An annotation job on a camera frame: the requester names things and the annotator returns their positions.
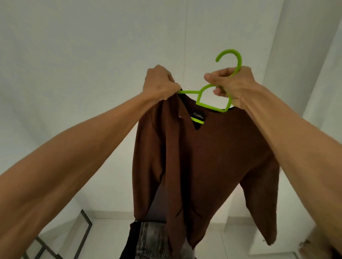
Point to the person's right thumb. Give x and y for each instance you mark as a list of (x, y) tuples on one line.
[(219, 75)]

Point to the person's right forearm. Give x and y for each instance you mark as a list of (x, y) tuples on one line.
[(299, 160)]

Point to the green plastic clothes hanger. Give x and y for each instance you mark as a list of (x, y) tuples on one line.
[(213, 90)]

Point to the person's left fingers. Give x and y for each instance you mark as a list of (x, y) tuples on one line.
[(171, 85)]

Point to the brown long-sleeved shirt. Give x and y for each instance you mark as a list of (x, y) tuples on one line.
[(208, 170)]

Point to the grey jeans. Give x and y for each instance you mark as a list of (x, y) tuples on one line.
[(151, 240)]

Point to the black garment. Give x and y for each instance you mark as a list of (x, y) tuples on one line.
[(129, 241)]

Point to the black framed glass panel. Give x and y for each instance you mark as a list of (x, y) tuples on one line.
[(60, 240)]

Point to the person's left hand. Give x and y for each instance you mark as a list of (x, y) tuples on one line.
[(157, 82)]

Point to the person's left forearm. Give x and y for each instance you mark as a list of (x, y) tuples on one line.
[(66, 165)]

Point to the person's right hand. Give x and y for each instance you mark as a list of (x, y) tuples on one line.
[(236, 85)]

